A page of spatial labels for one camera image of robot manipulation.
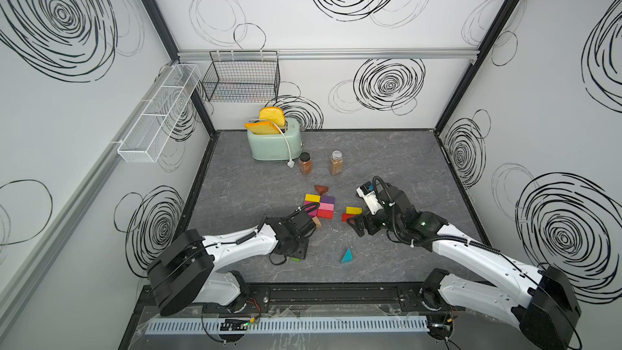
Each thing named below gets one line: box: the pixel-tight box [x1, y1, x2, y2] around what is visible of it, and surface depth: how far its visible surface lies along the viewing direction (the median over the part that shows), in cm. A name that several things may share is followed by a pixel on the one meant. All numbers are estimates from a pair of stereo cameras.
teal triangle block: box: [340, 247, 354, 264], surface depth 82 cm
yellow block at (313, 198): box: [304, 193, 322, 203], surface depth 99 cm
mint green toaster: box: [281, 117, 303, 160], surface depth 103 cm
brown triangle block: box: [314, 184, 329, 196], surface depth 100 cm
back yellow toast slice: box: [259, 106, 286, 128], surface depth 100 cm
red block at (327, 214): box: [316, 209, 334, 220], surface depth 94 cm
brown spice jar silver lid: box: [330, 149, 344, 176], surface depth 100 cm
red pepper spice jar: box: [299, 152, 312, 175], surface depth 101 cm
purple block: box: [320, 195, 336, 205], surface depth 99 cm
